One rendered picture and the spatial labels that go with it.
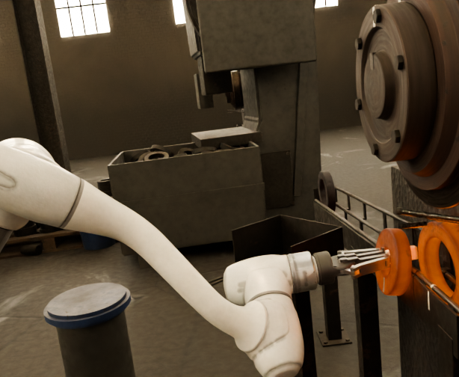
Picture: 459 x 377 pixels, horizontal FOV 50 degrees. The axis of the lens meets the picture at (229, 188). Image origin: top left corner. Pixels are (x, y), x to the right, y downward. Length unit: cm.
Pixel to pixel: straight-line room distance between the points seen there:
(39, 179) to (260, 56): 276
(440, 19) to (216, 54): 271
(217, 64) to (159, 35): 760
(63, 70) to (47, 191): 1049
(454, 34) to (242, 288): 65
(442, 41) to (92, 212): 65
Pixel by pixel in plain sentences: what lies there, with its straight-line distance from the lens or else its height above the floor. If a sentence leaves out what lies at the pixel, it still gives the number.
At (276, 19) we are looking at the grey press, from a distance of 358.
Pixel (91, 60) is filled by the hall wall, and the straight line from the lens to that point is 1122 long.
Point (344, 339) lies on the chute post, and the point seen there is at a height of 1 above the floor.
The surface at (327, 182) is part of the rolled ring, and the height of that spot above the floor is 73.
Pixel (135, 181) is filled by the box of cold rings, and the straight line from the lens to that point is 332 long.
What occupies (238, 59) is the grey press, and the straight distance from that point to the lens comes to 349.
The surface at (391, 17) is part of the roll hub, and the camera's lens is 88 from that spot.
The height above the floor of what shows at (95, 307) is 43.
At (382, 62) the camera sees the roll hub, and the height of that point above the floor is 116.
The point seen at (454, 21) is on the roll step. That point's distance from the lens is 83.
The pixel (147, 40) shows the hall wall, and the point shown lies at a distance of 1104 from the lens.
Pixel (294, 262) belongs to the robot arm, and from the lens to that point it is 112.
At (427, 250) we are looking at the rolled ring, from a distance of 111.
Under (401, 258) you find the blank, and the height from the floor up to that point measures 74.
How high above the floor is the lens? 114
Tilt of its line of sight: 11 degrees down
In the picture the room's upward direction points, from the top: 7 degrees counter-clockwise
